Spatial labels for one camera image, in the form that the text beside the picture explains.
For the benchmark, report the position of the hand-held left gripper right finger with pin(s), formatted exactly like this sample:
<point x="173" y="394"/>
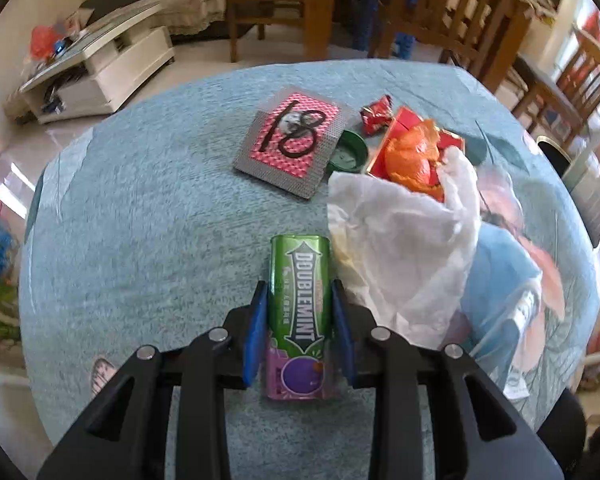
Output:
<point x="343" y="340"/>

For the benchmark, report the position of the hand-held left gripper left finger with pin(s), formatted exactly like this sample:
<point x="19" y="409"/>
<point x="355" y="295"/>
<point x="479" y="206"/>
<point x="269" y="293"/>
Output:
<point x="254" y="340"/>

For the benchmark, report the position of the green gum tin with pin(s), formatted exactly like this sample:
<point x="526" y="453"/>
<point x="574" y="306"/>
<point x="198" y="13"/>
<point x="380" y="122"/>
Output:
<point x="300" y="270"/>

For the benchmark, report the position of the green round lid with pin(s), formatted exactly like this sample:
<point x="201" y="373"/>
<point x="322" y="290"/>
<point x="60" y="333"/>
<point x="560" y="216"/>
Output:
<point x="351" y="152"/>

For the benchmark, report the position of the black bin with gold rim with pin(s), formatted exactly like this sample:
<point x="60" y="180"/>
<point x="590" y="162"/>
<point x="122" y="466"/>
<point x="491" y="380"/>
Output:
<point x="555" y="157"/>

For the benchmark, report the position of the white crumpled tissue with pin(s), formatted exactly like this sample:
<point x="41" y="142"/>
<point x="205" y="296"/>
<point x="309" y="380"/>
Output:
<point x="405" y="240"/>

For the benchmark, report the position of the teal printed tablecloth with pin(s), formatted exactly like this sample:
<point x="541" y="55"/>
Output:
<point x="155" y="235"/>

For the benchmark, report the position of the orange peel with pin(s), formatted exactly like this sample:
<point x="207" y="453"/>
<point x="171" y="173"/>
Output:
<point x="410" y="155"/>

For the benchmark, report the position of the pink number card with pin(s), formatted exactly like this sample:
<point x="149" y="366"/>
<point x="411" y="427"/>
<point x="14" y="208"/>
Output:
<point x="290" y="130"/>

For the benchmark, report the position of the red candy wrapper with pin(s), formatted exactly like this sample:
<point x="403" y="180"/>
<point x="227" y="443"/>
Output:
<point x="377" y="112"/>

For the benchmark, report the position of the person's dark clothing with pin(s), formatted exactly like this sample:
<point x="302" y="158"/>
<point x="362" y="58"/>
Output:
<point x="565" y="430"/>

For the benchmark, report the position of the white coffee table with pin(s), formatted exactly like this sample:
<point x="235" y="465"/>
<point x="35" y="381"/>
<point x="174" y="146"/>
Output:
<point x="110" y="70"/>

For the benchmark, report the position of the blue plastic stool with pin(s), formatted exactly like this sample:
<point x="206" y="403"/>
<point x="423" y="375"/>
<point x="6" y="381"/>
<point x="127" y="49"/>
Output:
<point x="365" y="15"/>

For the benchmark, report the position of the wooden dining table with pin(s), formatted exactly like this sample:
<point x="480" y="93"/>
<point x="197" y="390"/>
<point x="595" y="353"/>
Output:
<point x="320" y="10"/>

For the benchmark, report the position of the wooden chair with grey cushion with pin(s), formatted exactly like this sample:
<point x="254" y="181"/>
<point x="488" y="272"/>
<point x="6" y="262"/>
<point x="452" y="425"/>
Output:
<point x="580" y="75"/>

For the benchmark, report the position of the red plastic bag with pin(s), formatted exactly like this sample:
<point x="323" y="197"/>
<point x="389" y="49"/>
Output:
<point x="42" y="42"/>

